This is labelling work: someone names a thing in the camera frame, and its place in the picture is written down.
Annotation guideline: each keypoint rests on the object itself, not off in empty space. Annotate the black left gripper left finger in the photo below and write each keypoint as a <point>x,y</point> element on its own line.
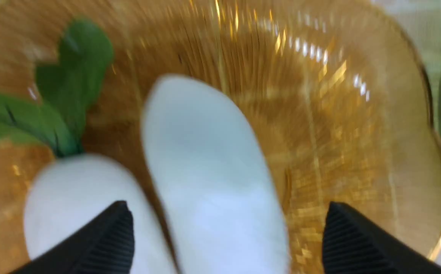
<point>105,245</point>

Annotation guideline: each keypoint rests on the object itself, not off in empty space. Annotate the amber ribbed glass plate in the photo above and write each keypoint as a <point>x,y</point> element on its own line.
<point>334,89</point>

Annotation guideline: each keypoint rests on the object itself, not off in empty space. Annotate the white radish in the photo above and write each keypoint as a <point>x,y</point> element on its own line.
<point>212,179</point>
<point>69,193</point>

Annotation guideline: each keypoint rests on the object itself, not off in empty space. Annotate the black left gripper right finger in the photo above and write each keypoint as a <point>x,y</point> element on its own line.
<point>353,244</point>

